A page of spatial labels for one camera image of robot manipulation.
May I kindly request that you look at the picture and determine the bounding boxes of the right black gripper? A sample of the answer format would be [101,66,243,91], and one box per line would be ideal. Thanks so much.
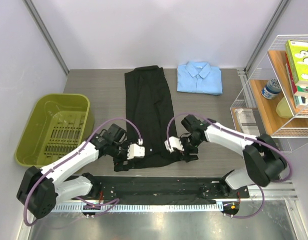
[177,134,203,162]

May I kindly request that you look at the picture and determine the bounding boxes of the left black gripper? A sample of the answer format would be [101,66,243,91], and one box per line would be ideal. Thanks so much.
[109,138,135,171]

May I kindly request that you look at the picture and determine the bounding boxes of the black long sleeve shirt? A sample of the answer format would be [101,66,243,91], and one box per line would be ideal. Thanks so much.
[113,65,181,172]

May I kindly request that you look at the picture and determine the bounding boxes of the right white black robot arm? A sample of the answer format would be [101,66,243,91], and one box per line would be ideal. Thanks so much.
[180,114,287,198]

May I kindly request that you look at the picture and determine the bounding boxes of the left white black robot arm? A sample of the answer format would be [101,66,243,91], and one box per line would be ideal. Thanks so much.
[16,122,145,226]

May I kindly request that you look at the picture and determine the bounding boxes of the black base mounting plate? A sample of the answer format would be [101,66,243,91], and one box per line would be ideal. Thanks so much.
[78,176,249,206]

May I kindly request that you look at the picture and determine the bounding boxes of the paper booklet on lower shelf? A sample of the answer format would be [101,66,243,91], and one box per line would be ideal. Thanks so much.
[233,108,260,135]

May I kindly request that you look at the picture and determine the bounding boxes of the folded light blue shirt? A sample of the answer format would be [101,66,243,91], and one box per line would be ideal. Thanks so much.
[177,61,223,96]

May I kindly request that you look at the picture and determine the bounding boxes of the olive green plastic basket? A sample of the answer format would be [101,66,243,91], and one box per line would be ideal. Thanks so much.
[15,93,94,168]

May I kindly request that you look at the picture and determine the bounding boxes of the pale green plastic object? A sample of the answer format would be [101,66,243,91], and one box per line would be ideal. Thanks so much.
[276,97,293,119]

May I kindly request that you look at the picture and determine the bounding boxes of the stacked books under green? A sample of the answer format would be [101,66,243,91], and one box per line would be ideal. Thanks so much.
[285,52,308,110]

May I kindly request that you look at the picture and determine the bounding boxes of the green book on top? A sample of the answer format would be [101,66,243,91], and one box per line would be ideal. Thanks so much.
[285,40,308,88]

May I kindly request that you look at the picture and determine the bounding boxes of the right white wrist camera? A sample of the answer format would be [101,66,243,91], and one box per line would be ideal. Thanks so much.
[164,136,184,153]

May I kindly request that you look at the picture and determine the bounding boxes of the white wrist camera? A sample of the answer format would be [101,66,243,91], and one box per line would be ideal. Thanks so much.
[164,136,184,153]
[127,138,145,160]

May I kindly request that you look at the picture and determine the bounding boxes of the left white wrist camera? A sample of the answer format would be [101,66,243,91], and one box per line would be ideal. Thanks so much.
[127,138,145,160]

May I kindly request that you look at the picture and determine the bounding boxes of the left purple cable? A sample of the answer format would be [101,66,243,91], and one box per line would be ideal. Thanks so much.
[23,117,144,230]

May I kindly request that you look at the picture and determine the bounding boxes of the slotted white cable duct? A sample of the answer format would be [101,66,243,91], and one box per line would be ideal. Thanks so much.
[52,201,223,213]

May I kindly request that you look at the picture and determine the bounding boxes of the white wire shelf rack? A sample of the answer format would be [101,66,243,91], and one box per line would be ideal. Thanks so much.
[230,34,308,153]

